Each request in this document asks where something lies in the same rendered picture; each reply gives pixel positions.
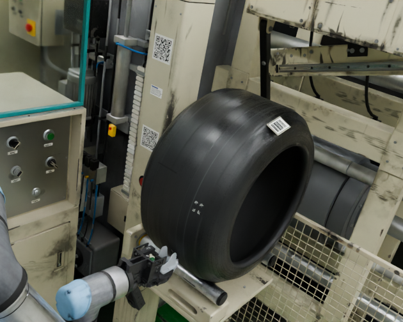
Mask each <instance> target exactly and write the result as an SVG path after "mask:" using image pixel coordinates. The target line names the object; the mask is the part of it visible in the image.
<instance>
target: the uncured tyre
mask: <svg viewBox="0 0 403 322"><path fill-rule="evenodd" d="M278 117H281V118H282V119H283V120H284V121H285V122H286V123H288V124H289V125H290V126H291V127H290V128H289V129H287V130H286V131H284V132H283V133H281V134H280V135H276V134H275V133H274V132H273V131H272V130H271V129H270V128H269V127H268V126H267V124H268V123H270V122H272V121H273V120H275V119H276V118H278ZM313 161H314V143H313V139H312V135H311V133H310V130H309V128H308V125H307V123H306V121H305V120H304V118H303V117H302V116H300V115H299V114H298V113H297V112H296V111H294V110H293V109H291V108H289V107H286V106H284V105H281V104H279V103H276V102H274V101H271V100H268V99H266V98H264V97H262V96H259V95H256V94H254V93H251V92H249V91H246V90H244V89H234V88H224V89H218V90H215V91H213V92H211V93H208V94H206V95H205V96H203V97H201V98H200V99H198V100H197V101H195V102H193V103H192V104H191V105H189V106H188V107H186V108H185V109H184V110H183V111H182V112H181V113H180V114H179V115H178V116H177V117H176V118H175V119H174V120H173V121H172V122H171V123H170V124H169V126H168V127H167V128H166V130H165V131H164V132H163V134H162V135H161V137H160V139H159V140H158V142H157V144H156V145H155V148H154V150H153V152H152V154H151V155H150V158H149V160H148V163H147V165H146V169H145V173H144V176H143V181H142V186H141V219H142V223H143V227H144V229H145V231H146V233H147V235H148V236H149V238H150V239H151V240H152V242H153V243H154V244H155V246H156V247H158V248H159V249H161V248H162V247H163V246H167V248H168V255H169V256H170V257H171V255H172V254H173V253H171V250H170V248H171V249H173V250H174V251H175V252H177V254H178V257H177V259H178V263H180V264H181V265H182V266H183V267H185V268H186V269H188V270H189V271H190V272H191V273H193V274H194V275H196V276H197V277H199V278H201V279H204V280H207V281H209V282H223V281H227V280H232V279H237V278H239V277H242V276H243V275H245V274H247V273H248V272H250V271H251V270H252V269H254V268H255V267H256V266H257V265H258V264H259V263H260V262H261V261H262V260H263V259H264V258H265V257H266V256H267V255H268V254H269V253H270V251H272V249H273V248H274V246H275V245H276V244H277V243H278V241H279V240H280V238H281V237H282V236H283V234H284V232H285V231H286V230H287V228H288V226H289V224H290V223H291V221H292V219H293V218H294V215H295V214H296V211H297V209H298V208H299V205H300V204H301V201H302V199H303V196H304V193H305V192H306V189H307V186H308V183H309V180H310V176H311V173H312V168H313ZM158 162H160V163H162V164H164V165H165V166H167V167H169V168H170V169H172V170H174V171H175V172H177V173H174V172H173V171H171V170H169V169H167V168H166V167H164V166H162V165H161V164H159V163H158ZM195 198H196V199H198V200H200V201H202V202H204V203H205V206H204V208H203V211H202V214H201V217H199V216H197V215H195V214H193V213H191V208H192V206H193V203H194V200H195Z"/></svg>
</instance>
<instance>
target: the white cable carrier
mask: <svg viewBox="0 0 403 322"><path fill-rule="evenodd" d="M138 70H140V71H142V72H144V73H145V70H146V66H145V67H144V66H138ZM136 79H137V81H136V84H137V85H136V86H135V89H136V90H135V91H134V94H135V95H134V99H135V100H133V103H134V104H133V106H132V107H133V108H134V109H132V112H133V113H132V117H133V118H131V121H132V122H131V123H130V125H131V127H130V130H131V131H130V132H129V134H130V136H129V141H128V143H130V144H128V147H129V148H127V151H128V152H127V157H126V159H127V160H126V165H125V167H126V169H125V173H124V175H125V176H124V181H123V183H124V184H123V190H124V191H126V192H128V193H129V192H130V183H131V178H132V168H133V163H134V154H135V149H136V147H135V145H136V139H137V138H136V137H137V132H138V124H139V120H138V119H139V115H140V109H141V107H140V106H141V100H142V94H143V93H142V92H143V85H144V79H145V77H144V76H142V75H140V74H137V76H136Z"/></svg>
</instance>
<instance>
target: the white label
mask: <svg viewBox="0 0 403 322"><path fill-rule="evenodd" d="M267 126H268V127H269V128H270V129H271V130H272V131H273V132H274V133H275V134H276V135H280V134H281V133H283V132H284V131H286V130H287V129H289V128H290V127H291V126H290V125H289V124H288V123H286V122H285V121H284V120H283V119H282V118H281V117H278V118H276V119H275V120H273V121H272V122H270V123H268V124H267Z"/></svg>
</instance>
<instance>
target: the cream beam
mask: <svg viewBox="0 0 403 322"><path fill-rule="evenodd" d="M246 13H250V14H252V15H256V16H259V17H263V18H266V19H270V20H274V21H277V22H281V23H284V24H288V25H291V26H295V27H299V28H301V29H305V30H309V31H313V32H315V33H319V34H322V35H326V36H330V37H333V38H337V39H340V40H344V41H347V42H351V43H355V44H358V45H362V46H364V47H368V48H371V49H375V50H380V51H382V52H386V53H389V54H393V55H396V56H400V57H403V0H248V5H247V8H246Z"/></svg>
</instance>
